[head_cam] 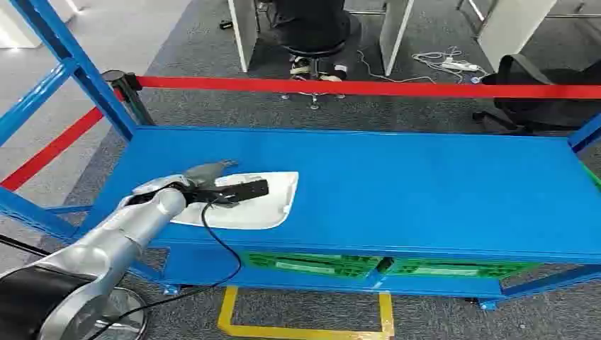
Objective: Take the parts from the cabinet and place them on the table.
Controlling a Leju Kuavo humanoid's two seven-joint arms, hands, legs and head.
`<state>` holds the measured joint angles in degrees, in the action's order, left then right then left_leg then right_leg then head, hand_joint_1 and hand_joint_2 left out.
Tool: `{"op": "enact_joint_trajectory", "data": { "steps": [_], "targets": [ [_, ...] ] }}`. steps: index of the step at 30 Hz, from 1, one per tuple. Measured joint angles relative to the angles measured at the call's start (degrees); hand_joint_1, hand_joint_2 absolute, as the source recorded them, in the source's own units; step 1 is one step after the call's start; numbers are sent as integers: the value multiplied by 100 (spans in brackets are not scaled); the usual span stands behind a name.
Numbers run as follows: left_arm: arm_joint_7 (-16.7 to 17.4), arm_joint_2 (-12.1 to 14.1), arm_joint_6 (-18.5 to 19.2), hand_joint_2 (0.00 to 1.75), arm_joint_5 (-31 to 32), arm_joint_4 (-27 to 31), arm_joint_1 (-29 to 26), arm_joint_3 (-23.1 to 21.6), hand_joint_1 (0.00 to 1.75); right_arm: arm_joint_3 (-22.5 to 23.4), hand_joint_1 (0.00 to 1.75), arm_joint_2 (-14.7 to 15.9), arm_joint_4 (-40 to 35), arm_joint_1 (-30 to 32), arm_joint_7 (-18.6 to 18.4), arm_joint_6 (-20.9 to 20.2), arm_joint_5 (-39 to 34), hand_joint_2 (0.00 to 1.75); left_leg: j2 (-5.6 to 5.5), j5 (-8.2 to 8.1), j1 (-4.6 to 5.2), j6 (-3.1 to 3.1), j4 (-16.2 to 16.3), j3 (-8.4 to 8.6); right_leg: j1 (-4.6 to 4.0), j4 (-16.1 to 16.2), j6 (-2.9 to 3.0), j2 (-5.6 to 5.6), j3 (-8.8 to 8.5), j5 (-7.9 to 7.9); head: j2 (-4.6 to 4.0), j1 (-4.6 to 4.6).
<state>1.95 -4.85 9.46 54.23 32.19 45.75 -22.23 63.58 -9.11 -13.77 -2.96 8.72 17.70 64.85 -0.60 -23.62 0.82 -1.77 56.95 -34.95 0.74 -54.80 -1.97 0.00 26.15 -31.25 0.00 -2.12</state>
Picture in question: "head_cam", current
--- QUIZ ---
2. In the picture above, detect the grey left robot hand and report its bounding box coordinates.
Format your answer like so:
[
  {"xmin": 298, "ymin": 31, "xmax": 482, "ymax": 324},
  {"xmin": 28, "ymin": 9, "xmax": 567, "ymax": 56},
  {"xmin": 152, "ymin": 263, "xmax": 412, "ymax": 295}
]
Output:
[{"xmin": 183, "ymin": 159, "xmax": 240, "ymax": 188}]

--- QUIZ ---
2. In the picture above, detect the white plastic panel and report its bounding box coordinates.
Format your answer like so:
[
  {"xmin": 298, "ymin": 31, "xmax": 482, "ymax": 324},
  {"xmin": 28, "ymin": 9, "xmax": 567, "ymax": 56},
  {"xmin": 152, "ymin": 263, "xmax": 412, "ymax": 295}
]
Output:
[{"xmin": 169, "ymin": 171, "xmax": 300, "ymax": 232}]

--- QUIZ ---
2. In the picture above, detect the green plastic crate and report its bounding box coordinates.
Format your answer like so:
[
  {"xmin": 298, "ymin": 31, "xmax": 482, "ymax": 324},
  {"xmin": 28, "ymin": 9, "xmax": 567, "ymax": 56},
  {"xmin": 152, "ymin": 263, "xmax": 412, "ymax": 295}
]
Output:
[{"xmin": 241, "ymin": 252, "xmax": 384, "ymax": 281}]

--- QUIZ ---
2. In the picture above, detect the narrow white desk panel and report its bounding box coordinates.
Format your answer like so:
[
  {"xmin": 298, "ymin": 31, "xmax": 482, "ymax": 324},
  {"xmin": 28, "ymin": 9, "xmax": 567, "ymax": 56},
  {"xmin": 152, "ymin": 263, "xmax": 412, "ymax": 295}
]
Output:
[
  {"xmin": 379, "ymin": 0, "xmax": 415, "ymax": 77},
  {"xmin": 228, "ymin": 0, "xmax": 259, "ymax": 74}
]

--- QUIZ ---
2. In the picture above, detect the long red barrier belt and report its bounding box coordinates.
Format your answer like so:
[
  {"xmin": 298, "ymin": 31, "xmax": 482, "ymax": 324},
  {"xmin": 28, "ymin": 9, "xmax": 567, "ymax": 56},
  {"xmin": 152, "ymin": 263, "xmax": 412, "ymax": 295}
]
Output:
[{"xmin": 136, "ymin": 74, "xmax": 601, "ymax": 101}]

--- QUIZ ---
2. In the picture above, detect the round silver stanchion base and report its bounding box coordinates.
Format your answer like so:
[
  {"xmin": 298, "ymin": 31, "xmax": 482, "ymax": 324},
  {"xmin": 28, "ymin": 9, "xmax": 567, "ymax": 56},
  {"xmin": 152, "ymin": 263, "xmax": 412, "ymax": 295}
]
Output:
[{"xmin": 100, "ymin": 287, "xmax": 150, "ymax": 340}]

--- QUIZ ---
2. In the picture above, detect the short red barrier belt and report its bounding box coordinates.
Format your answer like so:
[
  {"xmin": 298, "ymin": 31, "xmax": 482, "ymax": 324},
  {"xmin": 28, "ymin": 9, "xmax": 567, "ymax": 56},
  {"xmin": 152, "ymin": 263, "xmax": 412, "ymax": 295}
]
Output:
[{"xmin": 0, "ymin": 89, "xmax": 126, "ymax": 193}]

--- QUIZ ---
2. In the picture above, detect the black stool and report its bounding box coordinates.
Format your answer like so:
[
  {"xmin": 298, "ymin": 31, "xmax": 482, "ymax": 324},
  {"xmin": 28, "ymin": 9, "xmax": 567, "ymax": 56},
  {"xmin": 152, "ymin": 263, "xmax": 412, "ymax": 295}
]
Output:
[{"xmin": 281, "ymin": 42, "xmax": 349, "ymax": 112}]

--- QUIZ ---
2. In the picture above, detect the person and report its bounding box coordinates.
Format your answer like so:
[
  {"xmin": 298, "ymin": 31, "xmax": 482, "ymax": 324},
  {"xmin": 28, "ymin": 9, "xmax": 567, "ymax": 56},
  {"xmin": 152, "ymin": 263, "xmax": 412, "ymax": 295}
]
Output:
[{"xmin": 271, "ymin": 0, "xmax": 364, "ymax": 84}]

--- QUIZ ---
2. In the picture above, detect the blue metal shelf rack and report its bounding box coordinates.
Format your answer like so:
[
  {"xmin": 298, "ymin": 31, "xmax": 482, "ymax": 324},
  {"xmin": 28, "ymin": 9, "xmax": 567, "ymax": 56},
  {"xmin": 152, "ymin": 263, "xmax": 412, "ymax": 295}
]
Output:
[{"xmin": 0, "ymin": 0, "xmax": 601, "ymax": 312}]

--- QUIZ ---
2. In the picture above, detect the yellow floor tape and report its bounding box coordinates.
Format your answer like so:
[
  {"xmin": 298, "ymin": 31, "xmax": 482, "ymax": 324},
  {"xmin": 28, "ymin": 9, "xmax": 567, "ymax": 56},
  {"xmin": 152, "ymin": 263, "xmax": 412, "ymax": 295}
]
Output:
[{"xmin": 216, "ymin": 286, "xmax": 395, "ymax": 340}]

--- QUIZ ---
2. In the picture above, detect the white power strip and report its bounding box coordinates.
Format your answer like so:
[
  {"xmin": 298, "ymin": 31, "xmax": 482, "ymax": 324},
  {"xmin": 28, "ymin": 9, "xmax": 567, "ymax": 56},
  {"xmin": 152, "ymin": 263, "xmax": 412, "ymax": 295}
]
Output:
[{"xmin": 441, "ymin": 58, "xmax": 481, "ymax": 73}]

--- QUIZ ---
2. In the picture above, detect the wide white desk panel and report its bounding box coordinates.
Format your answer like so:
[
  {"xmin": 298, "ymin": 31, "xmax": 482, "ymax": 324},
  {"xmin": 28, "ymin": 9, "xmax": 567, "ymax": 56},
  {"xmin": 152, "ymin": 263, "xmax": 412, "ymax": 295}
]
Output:
[{"xmin": 476, "ymin": 0, "xmax": 558, "ymax": 73}]

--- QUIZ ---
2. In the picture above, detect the black office chair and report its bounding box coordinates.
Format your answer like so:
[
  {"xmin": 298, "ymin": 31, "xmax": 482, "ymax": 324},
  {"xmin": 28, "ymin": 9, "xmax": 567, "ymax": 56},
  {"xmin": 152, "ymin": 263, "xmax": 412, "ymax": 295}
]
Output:
[{"xmin": 473, "ymin": 54, "xmax": 601, "ymax": 137}]

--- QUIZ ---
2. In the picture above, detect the green crate edge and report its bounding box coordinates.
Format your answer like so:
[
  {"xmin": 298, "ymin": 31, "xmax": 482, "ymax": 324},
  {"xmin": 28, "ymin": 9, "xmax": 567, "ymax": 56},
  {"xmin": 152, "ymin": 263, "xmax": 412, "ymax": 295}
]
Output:
[{"xmin": 582, "ymin": 161, "xmax": 601, "ymax": 191}]

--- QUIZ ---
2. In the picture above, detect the black camera cable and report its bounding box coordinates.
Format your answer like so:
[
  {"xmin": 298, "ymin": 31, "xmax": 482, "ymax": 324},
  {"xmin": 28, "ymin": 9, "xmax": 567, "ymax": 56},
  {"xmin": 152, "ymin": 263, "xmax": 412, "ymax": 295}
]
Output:
[{"xmin": 88, "ymin": 199, "xmax": 243, "ymax": 340}]

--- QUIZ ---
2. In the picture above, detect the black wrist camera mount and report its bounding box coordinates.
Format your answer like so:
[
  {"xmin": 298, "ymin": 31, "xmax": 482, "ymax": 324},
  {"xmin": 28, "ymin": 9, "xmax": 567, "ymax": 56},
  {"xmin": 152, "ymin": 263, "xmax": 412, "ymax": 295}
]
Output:
[{"xmin": 187, "ymin": 178, "xmax": 270, "ymax": 209}]

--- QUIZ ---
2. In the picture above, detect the black stanchion post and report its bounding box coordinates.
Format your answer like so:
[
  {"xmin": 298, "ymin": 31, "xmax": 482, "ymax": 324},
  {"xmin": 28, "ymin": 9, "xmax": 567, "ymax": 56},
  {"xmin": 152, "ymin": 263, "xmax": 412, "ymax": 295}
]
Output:
[{"xmin": 101, "ymin": 69, "xmax": 157, "ymax": 127}]

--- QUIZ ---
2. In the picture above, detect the thin black floor cable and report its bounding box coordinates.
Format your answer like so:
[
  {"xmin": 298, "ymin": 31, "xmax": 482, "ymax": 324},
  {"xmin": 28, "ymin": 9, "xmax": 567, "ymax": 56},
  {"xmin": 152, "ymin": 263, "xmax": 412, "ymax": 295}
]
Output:
[{"xmin": 0, "ymin": 233, "xmax": 52, "ymax": 259}]

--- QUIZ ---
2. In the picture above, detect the white power cable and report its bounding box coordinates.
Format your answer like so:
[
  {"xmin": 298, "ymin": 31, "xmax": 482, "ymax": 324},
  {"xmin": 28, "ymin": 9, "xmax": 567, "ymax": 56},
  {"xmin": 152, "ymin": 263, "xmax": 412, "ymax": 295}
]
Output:
[{"xmin": 356, "ymin": 45, "xmax": 490, "ymax": 86}]

